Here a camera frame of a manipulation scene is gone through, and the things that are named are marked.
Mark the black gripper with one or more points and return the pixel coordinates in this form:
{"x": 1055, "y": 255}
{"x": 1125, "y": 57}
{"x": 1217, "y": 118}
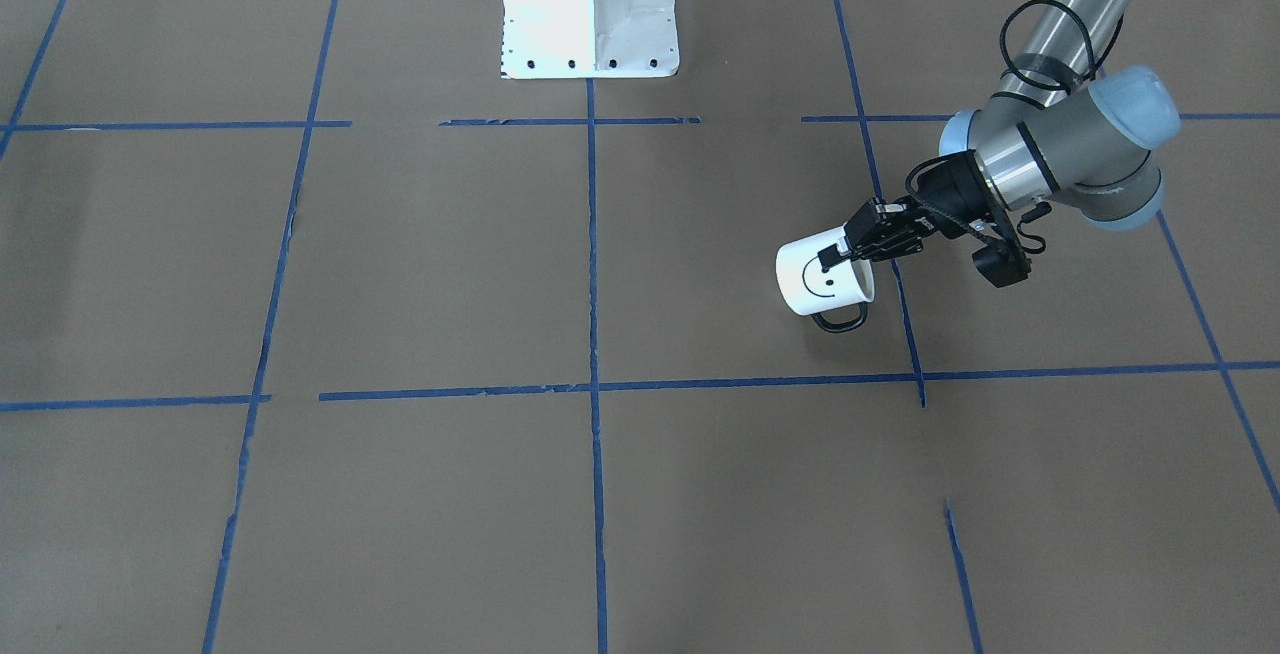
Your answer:
{"x": 951, "y": 192}

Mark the white smiley mug black handle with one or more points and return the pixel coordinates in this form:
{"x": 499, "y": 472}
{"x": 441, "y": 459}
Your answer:
{"x": 819, "y": 278}

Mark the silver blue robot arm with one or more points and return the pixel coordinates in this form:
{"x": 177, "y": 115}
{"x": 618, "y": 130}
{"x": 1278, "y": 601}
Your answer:
{"x": 1056, "y": 131}

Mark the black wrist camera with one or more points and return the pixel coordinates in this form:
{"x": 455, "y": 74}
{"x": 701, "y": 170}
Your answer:
{"x": 1002, "y": 262}

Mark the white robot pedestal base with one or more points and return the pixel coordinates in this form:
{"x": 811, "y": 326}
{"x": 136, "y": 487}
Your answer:
{"x": 589, "y": 39}

